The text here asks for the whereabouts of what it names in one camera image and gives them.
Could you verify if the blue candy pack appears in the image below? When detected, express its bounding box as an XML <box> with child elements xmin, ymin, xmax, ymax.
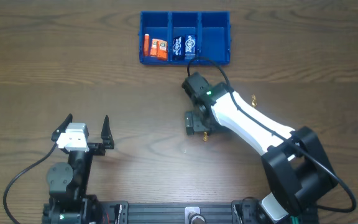
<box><xmin>185</xmin><ymin>34</ymin><xmax>197</xmax><ymax>60</ymax></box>
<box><xmin>172</xmin><ymin>36</ymin><xmax>185</xmax><ymax>61</ymax></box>

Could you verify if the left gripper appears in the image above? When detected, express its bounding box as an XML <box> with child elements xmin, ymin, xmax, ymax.
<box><xmin>50</xmin><ymin>113</ymin><xmax>115</xmax><ymax>156</ymax></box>

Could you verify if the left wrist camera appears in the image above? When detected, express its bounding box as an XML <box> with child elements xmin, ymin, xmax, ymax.
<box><xmin>56</xmin><ymin>122</ymin><xmax>90</xmax><ymax>153</ymax></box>

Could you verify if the mounting rail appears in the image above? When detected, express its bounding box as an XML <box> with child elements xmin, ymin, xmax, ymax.
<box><xmin>42</xmin><ymin>201</ymin><xmax>319</xmax><ymax>224</ymax></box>

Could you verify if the blue tray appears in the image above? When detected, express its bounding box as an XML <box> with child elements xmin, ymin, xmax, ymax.
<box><xmin>139</xmin><ymin>11</ymin><xmax>231</xmax><ymax>66</ymax></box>

